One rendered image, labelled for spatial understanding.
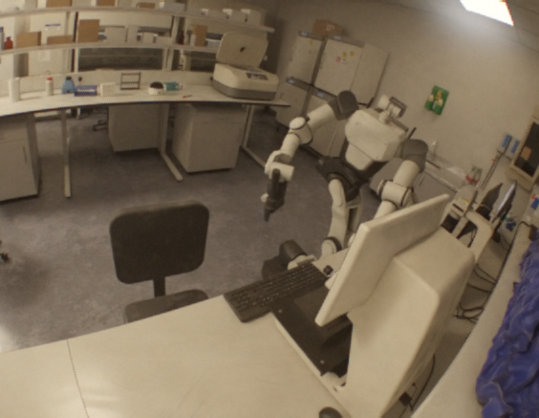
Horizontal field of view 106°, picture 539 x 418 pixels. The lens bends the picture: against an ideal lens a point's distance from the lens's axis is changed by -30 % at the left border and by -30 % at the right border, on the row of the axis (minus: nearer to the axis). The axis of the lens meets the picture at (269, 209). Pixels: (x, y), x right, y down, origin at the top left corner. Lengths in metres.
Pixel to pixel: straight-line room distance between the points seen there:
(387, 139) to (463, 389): 1.09
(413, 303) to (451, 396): 0.23
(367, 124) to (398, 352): 0.99
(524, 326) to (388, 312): 0.31
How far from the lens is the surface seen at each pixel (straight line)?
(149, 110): 3.55
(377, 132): 1.35
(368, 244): 0.53
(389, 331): 0.69
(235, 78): 3.02
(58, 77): 3.22
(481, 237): 1.38
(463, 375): 0.52
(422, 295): 0.61
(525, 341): 0.51
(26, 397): 0.97
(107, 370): 0.93
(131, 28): 3.15
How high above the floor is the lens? 1.58
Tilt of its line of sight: 32 degrees down
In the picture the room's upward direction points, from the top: 16 degrees clockwise
